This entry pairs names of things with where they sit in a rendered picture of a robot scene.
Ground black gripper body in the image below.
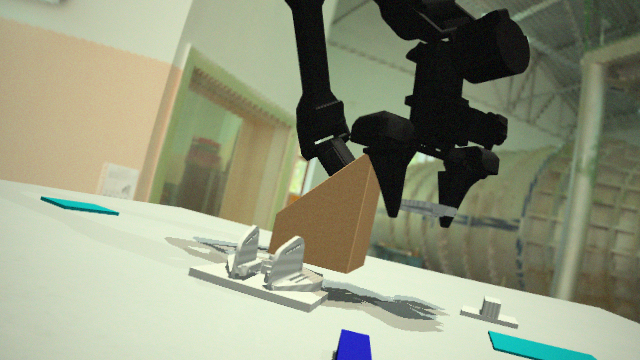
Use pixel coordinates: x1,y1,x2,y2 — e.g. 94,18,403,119
350,81,500,175

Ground teal flat plate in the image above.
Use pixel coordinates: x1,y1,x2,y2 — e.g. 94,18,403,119
40,196,119,216

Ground white flat base plate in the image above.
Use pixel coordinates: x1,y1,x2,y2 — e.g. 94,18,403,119
188,263,329,313

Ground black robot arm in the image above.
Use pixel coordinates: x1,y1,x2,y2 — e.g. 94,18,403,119
285,0,530,177

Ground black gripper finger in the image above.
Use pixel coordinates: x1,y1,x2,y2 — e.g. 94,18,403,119
363,144,417,218
438,170,488,228

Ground blue block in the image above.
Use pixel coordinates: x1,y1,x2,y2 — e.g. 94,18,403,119
335,329,372,360

